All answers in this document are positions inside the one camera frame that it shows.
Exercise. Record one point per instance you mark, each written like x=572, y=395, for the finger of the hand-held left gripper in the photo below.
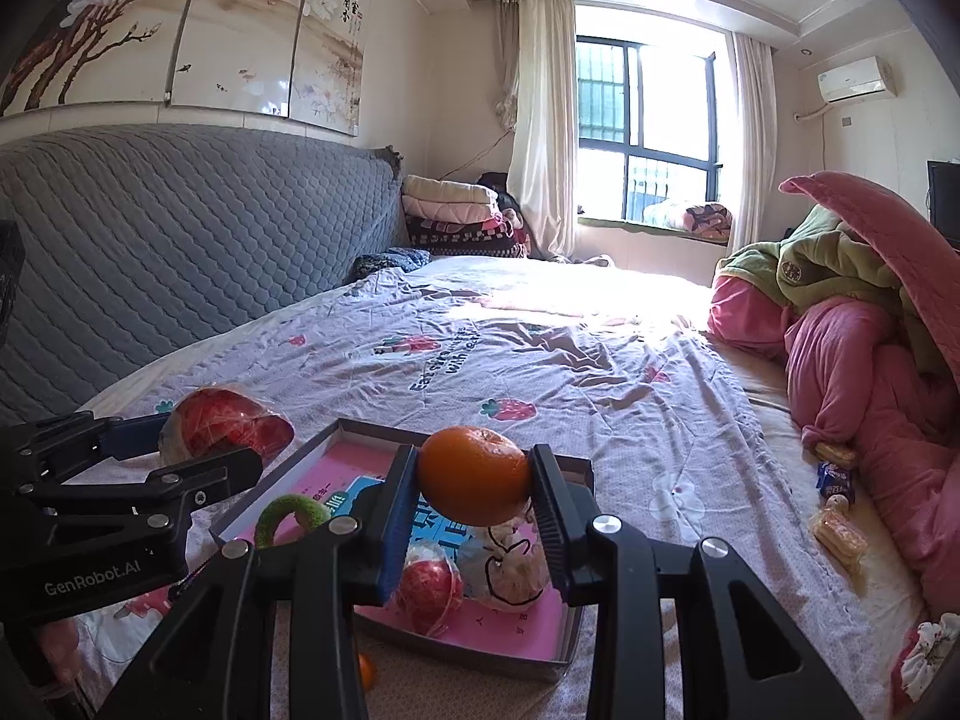
x=217, y=472
x=127, y=435

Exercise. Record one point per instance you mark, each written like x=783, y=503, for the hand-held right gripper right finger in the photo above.
x=547, y=517

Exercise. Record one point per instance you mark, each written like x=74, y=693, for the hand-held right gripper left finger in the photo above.
x=397, y=525

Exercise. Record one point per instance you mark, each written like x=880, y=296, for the plastic-wrapped red apple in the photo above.
x=431, y=592
x=225, y=424

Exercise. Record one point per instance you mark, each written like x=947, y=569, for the orange tangerine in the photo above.
x=474, y=474
x=366, y=673

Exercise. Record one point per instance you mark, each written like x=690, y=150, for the grey cardboard box tray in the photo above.
x=480, y=652

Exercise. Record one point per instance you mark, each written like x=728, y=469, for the pink book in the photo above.
x=337, y=469

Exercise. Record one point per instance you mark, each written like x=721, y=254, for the strawberry printed bedsheet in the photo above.
x=562, y=360

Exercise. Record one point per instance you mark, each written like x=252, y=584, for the grey quilted headboard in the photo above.
x=187, y=240

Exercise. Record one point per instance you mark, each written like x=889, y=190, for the dark blue cloth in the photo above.
x=390, y=262

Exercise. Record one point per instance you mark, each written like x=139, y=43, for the blue snack packet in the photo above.
x=835, y=481

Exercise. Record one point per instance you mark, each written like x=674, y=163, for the clear wafer packet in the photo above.
x=840, y=532

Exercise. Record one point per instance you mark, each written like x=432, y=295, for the dark checkered folded blanket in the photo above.
x=465, y=236

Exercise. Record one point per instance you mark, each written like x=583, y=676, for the yellow snack packet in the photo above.
x=834, y=454

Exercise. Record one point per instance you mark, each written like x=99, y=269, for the cream folded blanket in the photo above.
x=450, y=199

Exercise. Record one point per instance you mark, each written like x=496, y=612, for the patterned folded blanket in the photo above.
x=690, y=219

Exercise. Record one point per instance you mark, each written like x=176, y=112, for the dark bag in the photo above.
x=499, y=184

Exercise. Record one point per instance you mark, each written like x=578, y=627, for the pink quilt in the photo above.
x=847, y=360

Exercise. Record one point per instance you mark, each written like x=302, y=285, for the green blanket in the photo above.
x=825, y=262

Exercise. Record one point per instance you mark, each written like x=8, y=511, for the cream curtain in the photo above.
x=754, y=157
x=536, y=127

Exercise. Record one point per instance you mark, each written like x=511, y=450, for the floral cloth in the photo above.
x=924, y=660

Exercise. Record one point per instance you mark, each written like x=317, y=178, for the barred window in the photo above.
x=645, y=112

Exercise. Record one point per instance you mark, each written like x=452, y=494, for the pink quilted cover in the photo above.
x=885, y=217

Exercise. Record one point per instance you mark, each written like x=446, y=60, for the black television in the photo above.
x=945, y=202

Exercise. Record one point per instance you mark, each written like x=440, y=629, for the white air conditioner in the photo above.
x=855, y=79

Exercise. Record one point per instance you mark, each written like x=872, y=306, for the floral wall painting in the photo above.
x=225, y=30

